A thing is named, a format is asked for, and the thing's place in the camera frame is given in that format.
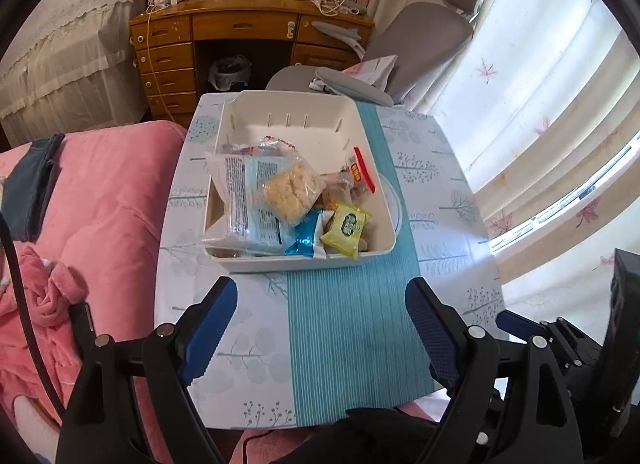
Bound white cable bundle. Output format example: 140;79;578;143
312;0;348;18

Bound thin black cable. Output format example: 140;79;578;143
242;429;281;464

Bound tree print tablecloth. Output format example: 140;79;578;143
152;92;503;431

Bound yellow green snack packet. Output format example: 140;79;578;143
319;200;373;260

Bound black clothing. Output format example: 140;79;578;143
290;406;441;464

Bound pink fleece garment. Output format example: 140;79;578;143
0;244;88;395

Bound white plastic bag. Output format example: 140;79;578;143
342;54;398;90

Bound thick black cable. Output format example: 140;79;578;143
0;214;67;417

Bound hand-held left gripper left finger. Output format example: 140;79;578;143
55;275;239;464

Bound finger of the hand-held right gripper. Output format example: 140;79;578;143
542;318;608;380
496;311;549;345

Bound white lace cloth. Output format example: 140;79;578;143
0;0;151;145

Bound white leaf print curtain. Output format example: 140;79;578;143
372;0;640;345

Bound clear nut date candy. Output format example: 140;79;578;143
220;135;297;157

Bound pale printed cloth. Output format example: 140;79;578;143
10;394;61;460

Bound trash bin with plastic liner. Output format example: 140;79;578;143
207;55;253;92

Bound dark blue jeans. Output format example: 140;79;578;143
2;133;66;240

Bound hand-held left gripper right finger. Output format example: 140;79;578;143
405;277;584;464

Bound white plastic storage bin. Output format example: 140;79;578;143
202;90;398;274

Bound red-edged clear snack packet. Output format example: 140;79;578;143
345;145;377;193

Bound large white blue packet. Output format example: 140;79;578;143
199;151;306;256

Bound blue foil snack packet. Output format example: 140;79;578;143
281;209;335;259

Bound clear puffed rice cake packet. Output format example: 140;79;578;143
261;159;327;223

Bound pink blanket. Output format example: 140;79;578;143
0;120;451;464

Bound wooden desk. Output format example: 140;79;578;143
129;0;376;122

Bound grey office chair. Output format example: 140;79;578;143
265;0;488;108

